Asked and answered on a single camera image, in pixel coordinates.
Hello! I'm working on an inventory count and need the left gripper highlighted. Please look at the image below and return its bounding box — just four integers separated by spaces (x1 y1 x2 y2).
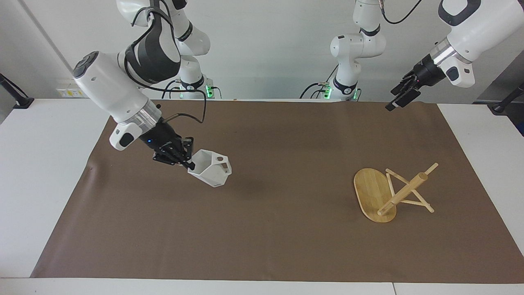
385 54 447 111

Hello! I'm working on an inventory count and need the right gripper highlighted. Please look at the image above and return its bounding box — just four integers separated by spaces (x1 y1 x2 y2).
139 122 196 171

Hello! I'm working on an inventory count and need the white faceted cup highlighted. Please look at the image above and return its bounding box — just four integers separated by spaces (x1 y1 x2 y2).
187 149 233 188

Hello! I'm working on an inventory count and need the wooden cup rack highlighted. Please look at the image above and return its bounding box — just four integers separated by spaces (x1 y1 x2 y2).
353 162 439 224

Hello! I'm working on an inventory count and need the black stand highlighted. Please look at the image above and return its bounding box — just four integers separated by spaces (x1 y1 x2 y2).
490 82 524 116
0 73 35 109

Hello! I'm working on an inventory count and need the black cable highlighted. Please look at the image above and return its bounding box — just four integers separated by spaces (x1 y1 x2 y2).
123 8 208 124
161 79 183 99
378 0 423 25
300 65 340 99

